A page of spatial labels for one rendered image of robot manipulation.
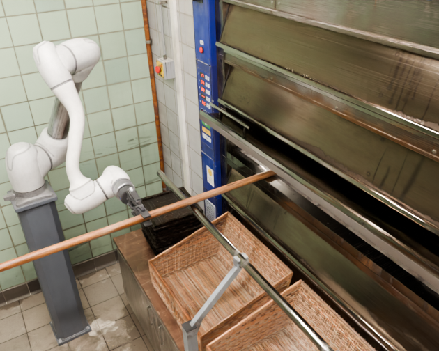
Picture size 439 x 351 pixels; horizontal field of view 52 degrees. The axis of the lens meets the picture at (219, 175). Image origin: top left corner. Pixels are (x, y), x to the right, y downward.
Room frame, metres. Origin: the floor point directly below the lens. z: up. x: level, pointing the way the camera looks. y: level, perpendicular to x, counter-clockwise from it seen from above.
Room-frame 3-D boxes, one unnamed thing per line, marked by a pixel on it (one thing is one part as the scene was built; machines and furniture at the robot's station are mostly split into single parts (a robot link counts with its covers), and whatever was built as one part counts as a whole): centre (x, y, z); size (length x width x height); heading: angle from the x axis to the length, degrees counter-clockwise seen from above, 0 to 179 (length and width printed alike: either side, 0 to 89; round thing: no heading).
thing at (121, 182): (1.64, 0.41, 1.19); 0.09 x 0.06 x 0.09; 119
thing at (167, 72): (2.50, 0.28, 1.46); 0.10 x 0.07 x 0.10; 29
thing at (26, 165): (1.96, 0.96, 1.17); 0.18 x 0.16 x 0.22; 153
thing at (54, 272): (1.95, 0.97, 0.50); 0.21 x 0.21 x 1.00; 32
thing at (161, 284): (1.59, 0.03, 0.72); 0.56 x 0.49 x 0.28; 29
